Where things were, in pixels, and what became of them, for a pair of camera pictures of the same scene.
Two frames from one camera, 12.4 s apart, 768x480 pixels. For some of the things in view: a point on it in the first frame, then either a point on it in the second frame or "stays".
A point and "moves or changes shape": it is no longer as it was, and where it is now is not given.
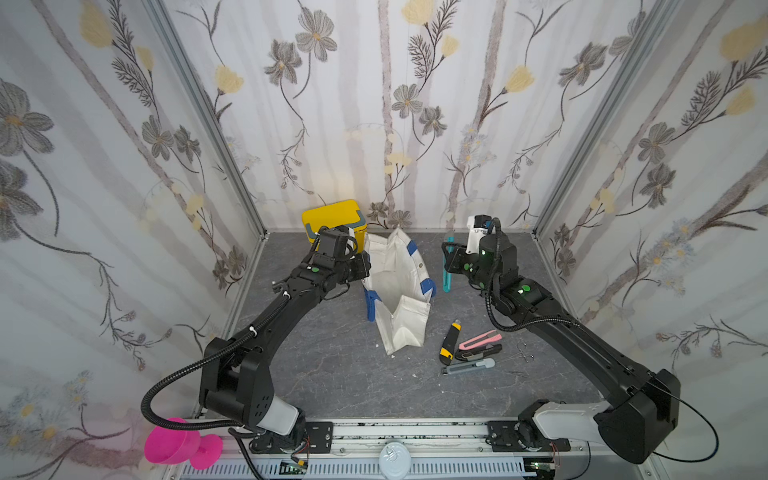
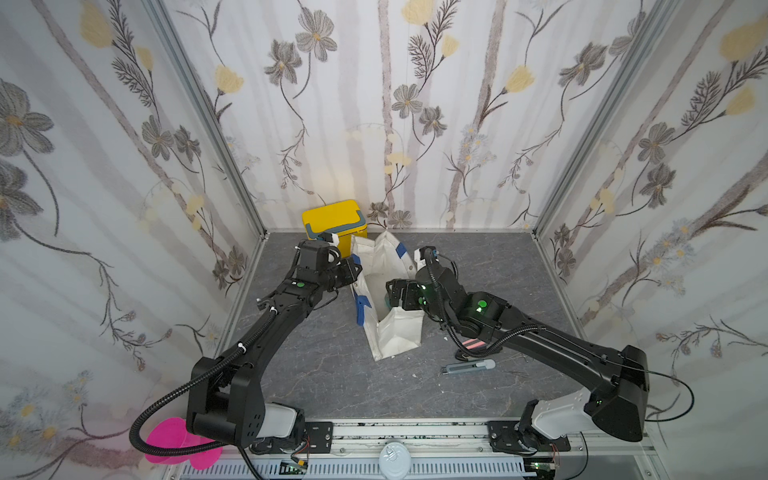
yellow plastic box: x=346 y=213 stays
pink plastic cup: x=171 y=446 stays
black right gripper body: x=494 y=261 to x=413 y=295
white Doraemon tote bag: x=399 y=292 moves or changes shape
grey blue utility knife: x=483 y=363 stays
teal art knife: x=447 y=275 to x=384 y=312
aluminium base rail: x=394 y=450 stays
